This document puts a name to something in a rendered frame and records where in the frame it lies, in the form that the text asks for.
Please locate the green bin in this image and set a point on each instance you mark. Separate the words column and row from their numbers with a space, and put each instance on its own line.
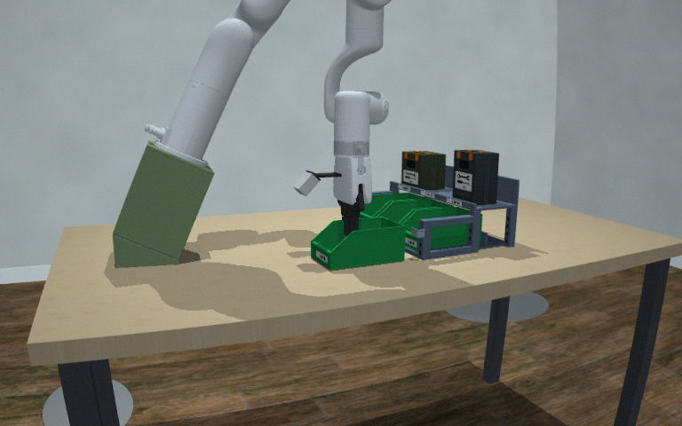
column 399, row 211
column 445, row 236
column 381, row 201
column 379, row 240

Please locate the black tool case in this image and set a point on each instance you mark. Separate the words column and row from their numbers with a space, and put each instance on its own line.
column 475, row 176

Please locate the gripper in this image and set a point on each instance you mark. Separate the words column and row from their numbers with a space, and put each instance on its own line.
column 355, row 183

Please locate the olive green tool case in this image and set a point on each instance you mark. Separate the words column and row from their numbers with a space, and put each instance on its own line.
column 422, row 169

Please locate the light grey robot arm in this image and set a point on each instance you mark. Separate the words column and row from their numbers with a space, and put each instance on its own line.
column 224, row 56

